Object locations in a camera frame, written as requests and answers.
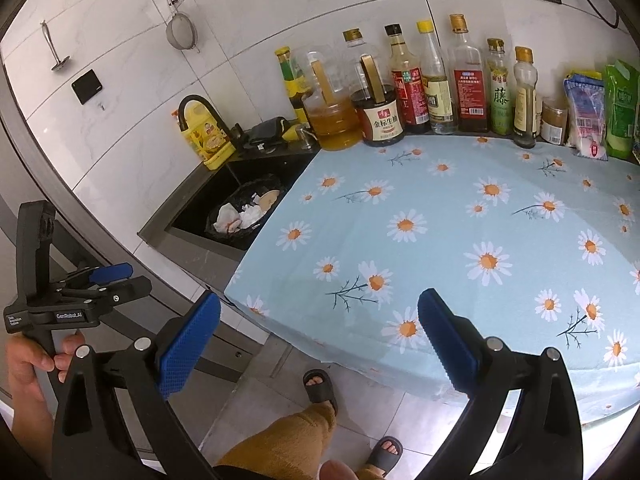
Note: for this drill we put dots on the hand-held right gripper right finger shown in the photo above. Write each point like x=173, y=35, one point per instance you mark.
x=447, y=342

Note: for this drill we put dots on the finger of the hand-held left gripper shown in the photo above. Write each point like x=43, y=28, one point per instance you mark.
x=112, y=272
x=127, y=290

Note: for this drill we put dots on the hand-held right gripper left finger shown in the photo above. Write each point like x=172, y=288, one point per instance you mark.
x=189, y=345

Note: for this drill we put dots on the white sock orange stripe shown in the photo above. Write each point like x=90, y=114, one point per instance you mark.
x=227, y=220

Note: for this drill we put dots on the black trash bin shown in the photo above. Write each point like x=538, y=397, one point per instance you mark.
x=232, y=195

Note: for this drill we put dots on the white tissue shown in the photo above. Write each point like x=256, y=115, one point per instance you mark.
x=251, y=217

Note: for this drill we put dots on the person's left forearm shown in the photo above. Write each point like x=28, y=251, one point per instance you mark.
x=32, y=415

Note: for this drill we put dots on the person's left hand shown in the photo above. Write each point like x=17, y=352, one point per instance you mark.
x=25, y=360

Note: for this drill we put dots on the grey base cabinet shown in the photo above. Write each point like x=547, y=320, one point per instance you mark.
x=235, y=325

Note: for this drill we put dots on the black kitchen sink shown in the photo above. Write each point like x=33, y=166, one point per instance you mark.
x=192, y=220

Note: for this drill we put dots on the blue daisy tablecloth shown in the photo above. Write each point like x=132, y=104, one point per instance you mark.
x=450, y=240

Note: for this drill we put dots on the black sandal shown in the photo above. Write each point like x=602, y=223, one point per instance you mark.
x=320, y=392
x=385, y=455

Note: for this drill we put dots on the person's leg brown trousers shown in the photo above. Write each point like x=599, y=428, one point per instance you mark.
x=280, y=440

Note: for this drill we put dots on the yellow dish soap bottle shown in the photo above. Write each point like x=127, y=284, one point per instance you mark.
x=207, y=142

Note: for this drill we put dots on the black faucet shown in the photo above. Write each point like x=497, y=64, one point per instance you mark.
x=196, y=98

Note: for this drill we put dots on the black pouch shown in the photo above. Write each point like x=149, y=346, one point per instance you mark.
x=265, y=130

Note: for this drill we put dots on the metal kitchen utensil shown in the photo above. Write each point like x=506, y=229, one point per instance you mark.
x=61, y=63

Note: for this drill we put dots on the yellow sponge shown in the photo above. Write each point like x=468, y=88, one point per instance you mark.
x=291, y=132

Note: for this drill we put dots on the soy sauce jug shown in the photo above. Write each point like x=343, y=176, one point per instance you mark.
x=382, y=122

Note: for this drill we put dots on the metal soap pump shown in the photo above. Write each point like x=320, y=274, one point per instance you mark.
x=305, y=140

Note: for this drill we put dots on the yellow cap clear bottle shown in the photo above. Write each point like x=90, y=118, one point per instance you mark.
x=439, y=100

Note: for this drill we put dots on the green label bottle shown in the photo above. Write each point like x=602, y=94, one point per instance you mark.
x=500, y=105

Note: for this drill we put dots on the small glass jar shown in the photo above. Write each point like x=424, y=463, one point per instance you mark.
x=554, y=122

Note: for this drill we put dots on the cooking oil jug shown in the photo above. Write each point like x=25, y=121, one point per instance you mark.
x=332, y=125

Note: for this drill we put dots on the tall red label bottle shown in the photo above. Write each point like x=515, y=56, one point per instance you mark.
x=470, y=95

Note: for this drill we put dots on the metal mesh strainer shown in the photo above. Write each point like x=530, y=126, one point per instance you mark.
x=181, y=32

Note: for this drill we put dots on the small gold cap bottle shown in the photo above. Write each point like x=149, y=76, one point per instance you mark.
x=525, y=105

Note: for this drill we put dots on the black cap red label bottle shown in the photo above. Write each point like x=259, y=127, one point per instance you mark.
x=410, y=95

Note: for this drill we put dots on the dark bottle yellow label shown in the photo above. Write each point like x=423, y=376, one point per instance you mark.
x=292, y=87

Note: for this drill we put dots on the green plastic bag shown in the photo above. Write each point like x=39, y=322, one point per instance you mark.
x=622, y=110

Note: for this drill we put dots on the yellow plastic bag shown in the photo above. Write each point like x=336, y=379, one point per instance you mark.
x=587, y=75

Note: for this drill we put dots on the black wall box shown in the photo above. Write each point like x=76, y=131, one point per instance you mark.
x=87, y=86

